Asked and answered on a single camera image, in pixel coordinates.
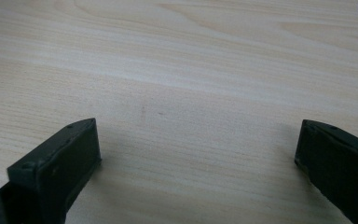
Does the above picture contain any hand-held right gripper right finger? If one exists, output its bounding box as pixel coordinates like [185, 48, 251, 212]
[294, 119, 358, 224]

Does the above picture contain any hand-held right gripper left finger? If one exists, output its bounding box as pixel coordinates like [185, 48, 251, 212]
[0, 118, 103, 224]

